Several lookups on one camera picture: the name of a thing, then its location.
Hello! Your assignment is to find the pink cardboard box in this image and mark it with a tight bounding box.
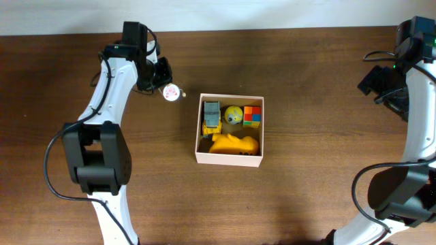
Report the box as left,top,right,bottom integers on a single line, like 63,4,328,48
195,93,264,167

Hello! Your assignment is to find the orange rubber dinosaur toy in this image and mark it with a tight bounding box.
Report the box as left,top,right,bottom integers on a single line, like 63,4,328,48
208,134,260,155

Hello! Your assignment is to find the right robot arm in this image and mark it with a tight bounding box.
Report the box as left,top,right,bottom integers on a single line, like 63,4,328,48
322,16,435,244

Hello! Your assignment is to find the wooden pig rattle drum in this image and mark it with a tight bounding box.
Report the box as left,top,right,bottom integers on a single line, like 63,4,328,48
159,83,187,102

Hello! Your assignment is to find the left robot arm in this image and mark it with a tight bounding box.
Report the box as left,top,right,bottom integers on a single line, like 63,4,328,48
60,22,172,244

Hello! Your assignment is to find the yellow grey toy ball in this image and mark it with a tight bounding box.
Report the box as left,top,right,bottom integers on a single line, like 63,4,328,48
224,105,244,125

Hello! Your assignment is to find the yellow grey toy truck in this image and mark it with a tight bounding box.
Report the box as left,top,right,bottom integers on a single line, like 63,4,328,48
202,101,222,138

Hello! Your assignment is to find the colourful puzzle cube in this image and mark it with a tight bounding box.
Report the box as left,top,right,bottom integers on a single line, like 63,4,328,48
243,106,262,129

